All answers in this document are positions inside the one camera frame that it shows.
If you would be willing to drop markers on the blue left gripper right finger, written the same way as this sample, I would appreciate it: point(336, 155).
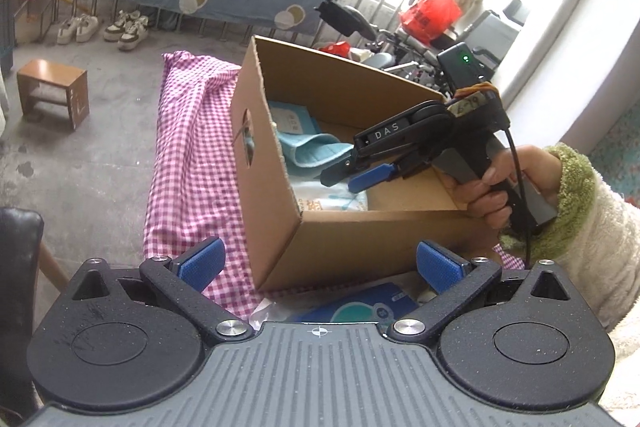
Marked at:
point(457, 282)

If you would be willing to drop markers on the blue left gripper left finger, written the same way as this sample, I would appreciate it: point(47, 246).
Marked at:
point(177, 284)

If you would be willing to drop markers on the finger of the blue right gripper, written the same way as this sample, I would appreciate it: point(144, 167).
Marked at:
point(369, 178)
point(338, 172)

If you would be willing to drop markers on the blue face mask pack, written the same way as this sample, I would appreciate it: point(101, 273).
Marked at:
point(380, 303)

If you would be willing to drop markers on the blue wet wipes pack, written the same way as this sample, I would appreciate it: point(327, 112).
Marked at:
point(311, 195)

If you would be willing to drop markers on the white fleece sleeve forearm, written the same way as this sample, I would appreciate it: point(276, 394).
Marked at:
point(595, 237)

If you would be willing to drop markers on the brown cardboard box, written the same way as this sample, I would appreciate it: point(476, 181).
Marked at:
point(289, 247)

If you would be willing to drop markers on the purple checkered tablecloth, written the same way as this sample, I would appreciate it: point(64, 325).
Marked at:
point(194, 192)

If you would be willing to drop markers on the black wheelchair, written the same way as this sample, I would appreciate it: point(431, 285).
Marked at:
point(489, 37)

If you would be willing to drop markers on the red plastic bag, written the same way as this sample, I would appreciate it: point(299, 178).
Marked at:
point(426, 20)

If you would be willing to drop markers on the black leather chair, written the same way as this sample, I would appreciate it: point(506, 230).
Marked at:
point(24, 256)

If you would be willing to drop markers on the white black sneaker beside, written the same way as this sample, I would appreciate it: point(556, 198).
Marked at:
point(136, 30)

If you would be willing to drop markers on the small wooden stool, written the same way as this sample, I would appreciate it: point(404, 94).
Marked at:
point(42, 81)

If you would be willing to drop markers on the white black sneaker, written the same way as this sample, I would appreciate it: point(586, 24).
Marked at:
point(113, 32)

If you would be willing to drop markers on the black camera module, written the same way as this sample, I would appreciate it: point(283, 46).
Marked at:
point(461, 68)

